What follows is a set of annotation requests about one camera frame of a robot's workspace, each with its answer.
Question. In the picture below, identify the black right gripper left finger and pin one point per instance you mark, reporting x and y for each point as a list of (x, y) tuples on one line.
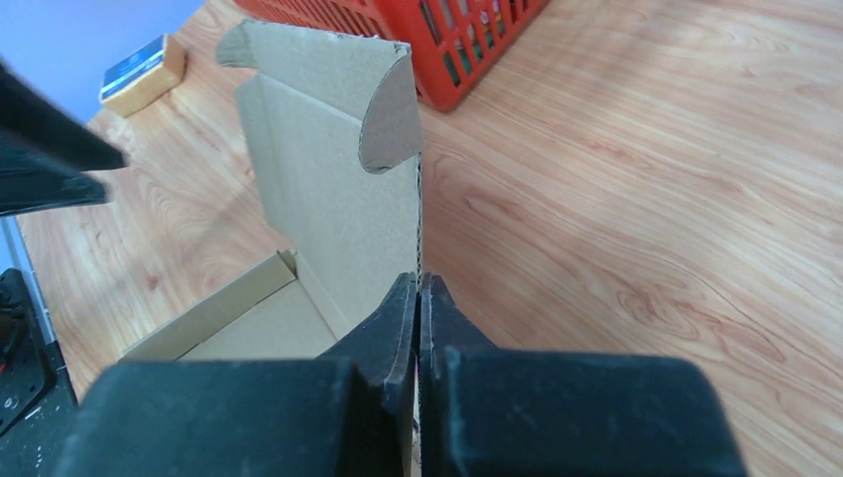
[(346, 412)]

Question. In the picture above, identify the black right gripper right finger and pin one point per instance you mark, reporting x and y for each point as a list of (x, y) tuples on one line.
[(491, 411)]

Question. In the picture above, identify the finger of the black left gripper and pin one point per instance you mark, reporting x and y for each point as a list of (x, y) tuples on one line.
[(33, 180), (32, 120)]

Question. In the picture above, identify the brown cardboard paper box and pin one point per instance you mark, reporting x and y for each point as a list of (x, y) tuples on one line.
[(332, 126)]

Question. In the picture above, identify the blue yellow small box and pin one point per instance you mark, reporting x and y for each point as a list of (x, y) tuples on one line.
[(143, 76)]

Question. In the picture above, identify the red plastic shopping basket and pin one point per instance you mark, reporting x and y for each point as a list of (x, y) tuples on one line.
[(455, 43)]

